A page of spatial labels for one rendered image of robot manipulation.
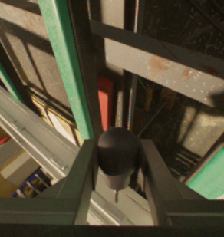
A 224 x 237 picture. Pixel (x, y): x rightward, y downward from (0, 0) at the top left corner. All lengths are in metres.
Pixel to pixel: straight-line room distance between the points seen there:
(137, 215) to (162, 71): 0.31
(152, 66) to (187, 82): 0.04
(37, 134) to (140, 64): 0.40
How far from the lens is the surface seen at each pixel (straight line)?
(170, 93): 1.26
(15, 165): 9.86
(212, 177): 0.21
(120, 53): 0.22
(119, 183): 0.18
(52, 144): 0.50
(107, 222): 0.84
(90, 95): 0.27
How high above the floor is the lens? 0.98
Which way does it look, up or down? 29 degrees down
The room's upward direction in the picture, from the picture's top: 135 degrees counter-clockwise
